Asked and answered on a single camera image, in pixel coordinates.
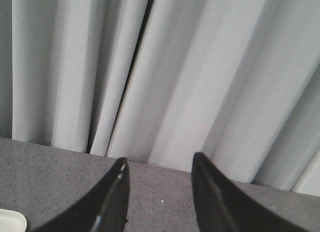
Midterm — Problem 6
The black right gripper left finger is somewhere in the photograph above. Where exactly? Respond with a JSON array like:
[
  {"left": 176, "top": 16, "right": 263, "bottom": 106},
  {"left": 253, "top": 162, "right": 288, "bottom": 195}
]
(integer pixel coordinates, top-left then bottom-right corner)
[{"left": 34, "top": 157, "right": 130, "bottom": 231}]

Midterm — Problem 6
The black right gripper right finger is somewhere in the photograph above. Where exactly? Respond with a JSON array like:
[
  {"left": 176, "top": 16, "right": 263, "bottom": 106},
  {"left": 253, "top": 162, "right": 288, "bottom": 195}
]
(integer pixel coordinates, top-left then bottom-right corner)
[{"left": 191, "top": 152, "right": 305, "bottom": 231}]

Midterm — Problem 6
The cream rectangular plastic tray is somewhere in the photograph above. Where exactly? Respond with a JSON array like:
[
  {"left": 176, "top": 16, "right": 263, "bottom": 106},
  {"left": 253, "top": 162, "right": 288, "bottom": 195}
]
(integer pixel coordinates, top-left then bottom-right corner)
[{"left": 0, "top": 209, "right": 27, "bottom": 232}]

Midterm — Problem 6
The grey pleated curtain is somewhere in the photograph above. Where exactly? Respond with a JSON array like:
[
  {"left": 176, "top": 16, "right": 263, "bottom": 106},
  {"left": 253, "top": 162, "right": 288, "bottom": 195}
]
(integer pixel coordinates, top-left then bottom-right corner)
[{"left": 0, "top": 0, "right": 320, "bottom": 196}]

